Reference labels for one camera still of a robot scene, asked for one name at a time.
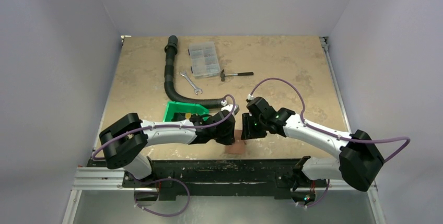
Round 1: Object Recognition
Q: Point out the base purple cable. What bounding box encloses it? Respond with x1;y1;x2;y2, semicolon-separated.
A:
294;181;331;209
133;177;191;217

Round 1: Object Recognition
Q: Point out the black corrugated hose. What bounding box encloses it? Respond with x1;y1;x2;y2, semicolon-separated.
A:
163;35;227;110

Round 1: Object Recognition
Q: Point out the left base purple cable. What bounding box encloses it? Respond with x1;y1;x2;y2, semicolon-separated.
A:
133;177;191;217

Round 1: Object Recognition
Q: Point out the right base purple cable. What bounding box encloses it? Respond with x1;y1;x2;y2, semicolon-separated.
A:
294;181;331;209

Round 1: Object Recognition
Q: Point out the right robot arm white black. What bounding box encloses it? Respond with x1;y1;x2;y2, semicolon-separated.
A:
241;97;385;192

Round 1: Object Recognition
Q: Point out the aluminium frame rail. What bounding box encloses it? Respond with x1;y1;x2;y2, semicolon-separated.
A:
63;160;386;223

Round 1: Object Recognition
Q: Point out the small black-handled hammer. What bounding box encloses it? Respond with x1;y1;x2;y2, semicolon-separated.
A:
220;69;254;81

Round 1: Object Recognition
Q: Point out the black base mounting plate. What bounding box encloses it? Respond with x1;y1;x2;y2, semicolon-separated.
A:
122;159;327;201

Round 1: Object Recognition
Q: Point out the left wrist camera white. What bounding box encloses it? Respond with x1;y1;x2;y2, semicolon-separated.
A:
221;100;240;116

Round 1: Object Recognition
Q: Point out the silver open-end wrench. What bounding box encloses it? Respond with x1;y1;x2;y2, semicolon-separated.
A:
180;70;203;95

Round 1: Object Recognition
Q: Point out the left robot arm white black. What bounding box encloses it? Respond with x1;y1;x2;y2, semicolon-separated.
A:
92;107;236;187

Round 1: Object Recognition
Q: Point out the green plastic bin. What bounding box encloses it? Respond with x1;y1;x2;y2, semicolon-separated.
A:
163;101;209;122

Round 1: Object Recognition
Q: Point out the clear plastic screw organizer box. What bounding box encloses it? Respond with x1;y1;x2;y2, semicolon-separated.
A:
188;42;221;78

